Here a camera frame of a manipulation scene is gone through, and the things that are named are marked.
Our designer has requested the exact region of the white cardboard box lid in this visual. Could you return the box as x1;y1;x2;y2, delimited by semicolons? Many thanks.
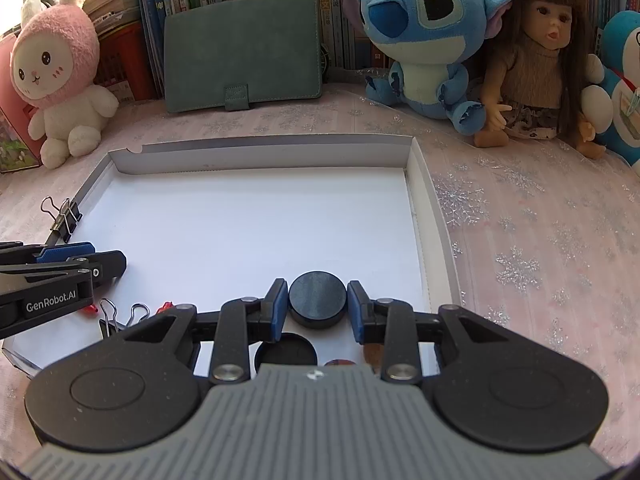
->
2;134;463;378

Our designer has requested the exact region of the black hollow round cap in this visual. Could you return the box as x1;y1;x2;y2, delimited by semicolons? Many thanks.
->
252;332;318;368

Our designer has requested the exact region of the pink triangular house box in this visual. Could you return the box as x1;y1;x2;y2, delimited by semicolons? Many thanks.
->
0;35;43;173

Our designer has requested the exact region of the black binder clip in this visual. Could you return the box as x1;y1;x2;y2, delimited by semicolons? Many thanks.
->
41;196;83;238
99;299;151;341

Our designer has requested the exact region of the blue alien plush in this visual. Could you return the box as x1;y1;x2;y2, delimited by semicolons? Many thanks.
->
339;0;518;136

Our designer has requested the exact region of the black round disc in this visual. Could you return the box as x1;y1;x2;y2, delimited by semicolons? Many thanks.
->
289;271;348;330

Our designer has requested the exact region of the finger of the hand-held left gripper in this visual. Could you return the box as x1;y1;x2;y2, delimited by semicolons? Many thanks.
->
65;250;128;288
0;241;97;267

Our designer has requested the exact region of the blue robot cat plush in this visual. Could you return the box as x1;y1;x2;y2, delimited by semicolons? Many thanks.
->
580;10;640;171

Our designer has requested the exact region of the brown haired baby doll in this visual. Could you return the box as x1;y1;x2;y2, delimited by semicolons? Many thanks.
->
472;0;608;161

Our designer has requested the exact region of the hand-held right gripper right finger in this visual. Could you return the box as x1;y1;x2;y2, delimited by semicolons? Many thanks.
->
346;281;508;385

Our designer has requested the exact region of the pink snowflake tablecloth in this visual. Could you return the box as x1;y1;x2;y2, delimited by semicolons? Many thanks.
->
0;65;640;461

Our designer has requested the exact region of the green suede notebook case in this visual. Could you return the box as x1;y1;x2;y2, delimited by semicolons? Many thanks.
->
164;0;323;113

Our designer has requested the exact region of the red plastic crate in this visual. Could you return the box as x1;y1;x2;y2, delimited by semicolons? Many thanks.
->
92;22;158;103

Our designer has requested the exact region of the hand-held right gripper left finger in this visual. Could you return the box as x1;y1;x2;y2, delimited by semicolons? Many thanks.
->
120;278;290;386

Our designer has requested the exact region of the brown walnut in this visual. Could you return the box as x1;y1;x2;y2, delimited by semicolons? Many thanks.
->
362;342;386;368

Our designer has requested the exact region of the pink bunny plush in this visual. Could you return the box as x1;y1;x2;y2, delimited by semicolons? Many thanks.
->
10;0;121;170

